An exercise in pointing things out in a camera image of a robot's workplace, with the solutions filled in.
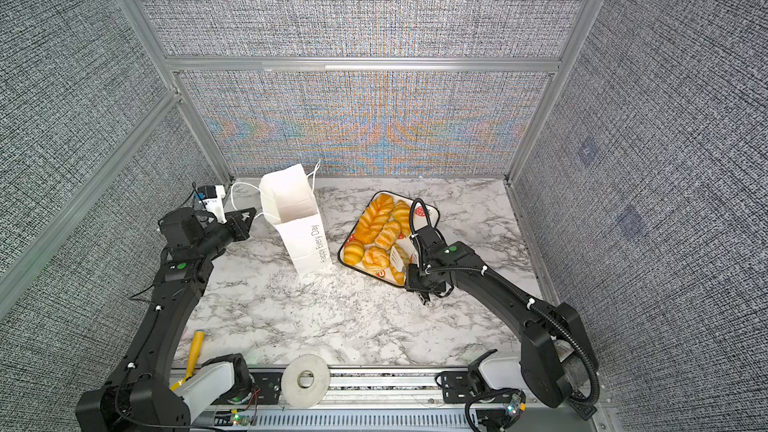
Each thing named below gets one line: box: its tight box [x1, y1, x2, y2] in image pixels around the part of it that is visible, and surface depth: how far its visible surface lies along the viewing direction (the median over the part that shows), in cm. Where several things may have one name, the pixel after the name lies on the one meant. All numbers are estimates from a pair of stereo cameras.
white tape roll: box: [281, 354, 331, 408], surface depth 76 cm
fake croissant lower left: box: [343, 240, 365, 266], surface depth 96 cm
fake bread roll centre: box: [375, 220, 401, 251], surface depth 100 cm
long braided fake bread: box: [354, 193, 395, 244], surface depth 105 cm
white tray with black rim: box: [338, 190, 441, 287], surface depth 100 cm
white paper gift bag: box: [260, 164, 332, 277], surface depth 87 cm
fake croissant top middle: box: [392, 200, 411, 237], surface depth 106 cm
